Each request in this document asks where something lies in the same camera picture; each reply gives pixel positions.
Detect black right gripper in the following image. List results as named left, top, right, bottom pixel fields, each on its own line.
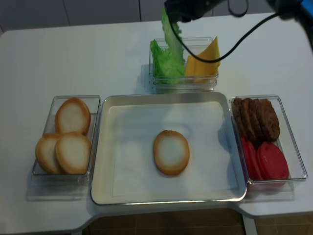
left=164, top=0, right=222, bottom=24

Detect green lettuce leaf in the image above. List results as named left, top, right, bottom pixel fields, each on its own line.
left=161, top=8, right=185, bottom=65

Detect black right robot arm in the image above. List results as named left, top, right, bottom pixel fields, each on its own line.
left=164, top=0, right=313, bottom=63

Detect clear lettuce cheese container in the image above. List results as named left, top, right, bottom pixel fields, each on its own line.
left=148, top=37, right=219, bottom=94

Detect yellow cheese slices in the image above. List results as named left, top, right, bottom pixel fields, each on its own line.
left=185, top=37, right=221, bottom=77

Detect green lettuce in container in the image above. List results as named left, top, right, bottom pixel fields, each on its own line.
left=150, top=40, right=185, bottom=77

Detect back brown meat patty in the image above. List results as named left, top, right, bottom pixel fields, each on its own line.
left=232, top=98, right=247, bottom=138

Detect brown meat patty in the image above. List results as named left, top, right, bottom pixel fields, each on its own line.
left=232, top=98, right=247, bottom=138
left=256, top=99, right=280, bottom=142
left=249, top=99, right=265, bottom=142
left=240, top=98, right=257, bottom=142

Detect white metal baking tray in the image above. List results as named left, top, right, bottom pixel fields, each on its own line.
left=91, top=92, right=246, bottom=205

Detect front brown meat patty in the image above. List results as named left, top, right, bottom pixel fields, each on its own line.
left=256, top=99, right=280, bottom=142

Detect bun half on tray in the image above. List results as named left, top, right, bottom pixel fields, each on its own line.
left=153, top=130, right=190, bottom=176

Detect back bun half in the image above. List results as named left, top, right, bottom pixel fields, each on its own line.
left=55, top=97, right=91, bottom=135

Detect rear red tomato slices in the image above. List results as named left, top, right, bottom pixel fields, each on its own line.
left=241, top=137, right=264, bottom=181

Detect white parchment paper sheet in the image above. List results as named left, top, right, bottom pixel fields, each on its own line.
left=111, top=101, right=237, bottom=196

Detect clear patty tomato container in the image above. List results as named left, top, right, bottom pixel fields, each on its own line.
left=229, top=95, right=308, bottom=191

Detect front red tomato slice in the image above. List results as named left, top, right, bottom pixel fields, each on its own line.
left=256, top=142, right=289, bottom=180

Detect front right bun half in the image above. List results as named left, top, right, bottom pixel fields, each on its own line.
left=55, top=132, right=91, bottom=174

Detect clear bun container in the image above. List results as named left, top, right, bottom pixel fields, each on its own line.
left=32, top=95, right=101, bottom=184

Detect front left bun half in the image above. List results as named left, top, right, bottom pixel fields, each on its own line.
left=35, top=133, right=64, bottom=174

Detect white table leg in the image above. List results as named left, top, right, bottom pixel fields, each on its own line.
left=242, top=215, right=257, bottom=235

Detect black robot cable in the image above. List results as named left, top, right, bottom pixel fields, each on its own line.
left=170, top=0, right=279, bottom=63

